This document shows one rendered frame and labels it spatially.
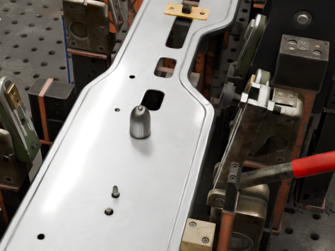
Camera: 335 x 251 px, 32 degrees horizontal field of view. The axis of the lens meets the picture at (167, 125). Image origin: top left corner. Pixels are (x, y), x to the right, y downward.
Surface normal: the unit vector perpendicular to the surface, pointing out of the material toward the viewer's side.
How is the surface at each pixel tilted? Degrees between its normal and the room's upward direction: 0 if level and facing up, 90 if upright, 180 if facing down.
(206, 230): 0
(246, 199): 0
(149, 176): 0
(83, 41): 90
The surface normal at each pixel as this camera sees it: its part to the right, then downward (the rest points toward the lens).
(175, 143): 0.04, -0.73
